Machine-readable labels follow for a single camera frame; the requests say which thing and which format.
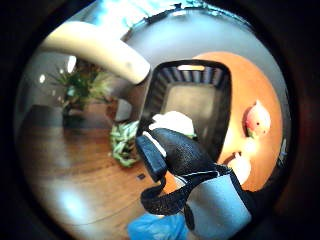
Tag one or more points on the white plant pot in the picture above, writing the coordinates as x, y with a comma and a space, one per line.
123, 110

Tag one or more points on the pale round fruit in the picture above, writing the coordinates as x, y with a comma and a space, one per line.
240, 168

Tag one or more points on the low green leafy plant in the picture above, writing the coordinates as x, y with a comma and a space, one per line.
124, 143

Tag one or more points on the white round vegetable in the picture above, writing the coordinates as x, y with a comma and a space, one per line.
173, 121

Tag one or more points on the pink orange peach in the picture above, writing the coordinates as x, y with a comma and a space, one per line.
257, 120

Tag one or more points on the black plastic basket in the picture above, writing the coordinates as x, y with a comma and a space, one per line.
200, 100

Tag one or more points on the green potted plant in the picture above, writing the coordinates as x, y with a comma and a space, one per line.
81, 88

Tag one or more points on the blue plastic bag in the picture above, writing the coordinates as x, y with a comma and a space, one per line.
156, 228

